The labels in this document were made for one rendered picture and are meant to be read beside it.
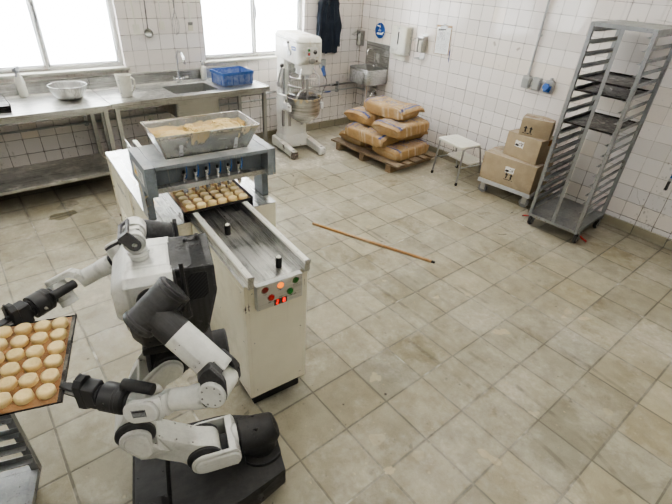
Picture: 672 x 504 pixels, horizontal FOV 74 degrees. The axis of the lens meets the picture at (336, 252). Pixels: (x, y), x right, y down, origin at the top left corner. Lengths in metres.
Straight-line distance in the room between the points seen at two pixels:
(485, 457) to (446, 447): 0.20
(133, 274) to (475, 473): 1.88
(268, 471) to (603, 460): 1.72
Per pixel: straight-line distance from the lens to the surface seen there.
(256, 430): 2.13
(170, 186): 2.51
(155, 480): 2.26
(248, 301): 2.09
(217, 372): 1.27
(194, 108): 5.19
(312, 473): 2.41
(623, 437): 3.06
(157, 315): 1.29
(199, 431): 2.13
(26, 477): 2.52
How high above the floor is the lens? 2.07
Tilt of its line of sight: 33 degrees down
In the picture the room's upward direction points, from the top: 4 degrees clockwise
